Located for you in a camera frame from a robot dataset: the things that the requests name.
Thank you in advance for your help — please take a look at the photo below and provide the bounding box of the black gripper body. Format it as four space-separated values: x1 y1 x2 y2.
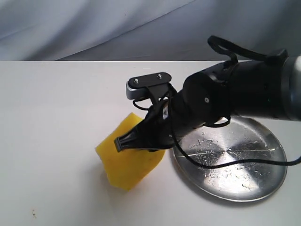
140 91 188 149

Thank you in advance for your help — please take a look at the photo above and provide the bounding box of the yellow sponge block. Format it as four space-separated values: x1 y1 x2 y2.
95 113 166 191

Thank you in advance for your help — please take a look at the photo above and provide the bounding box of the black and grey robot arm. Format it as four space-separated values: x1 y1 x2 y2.
114 57 301 151

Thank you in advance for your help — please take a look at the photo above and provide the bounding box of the round metal plate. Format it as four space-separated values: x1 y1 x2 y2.
172 114 288 202

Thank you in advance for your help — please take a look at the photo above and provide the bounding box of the white backdrop cloth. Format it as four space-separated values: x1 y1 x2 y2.
0 0 301 61

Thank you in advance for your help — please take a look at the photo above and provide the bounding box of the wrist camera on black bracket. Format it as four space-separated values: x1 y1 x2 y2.
126 72 177 111

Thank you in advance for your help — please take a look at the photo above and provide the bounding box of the black cable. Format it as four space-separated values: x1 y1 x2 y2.
131 35 301 169

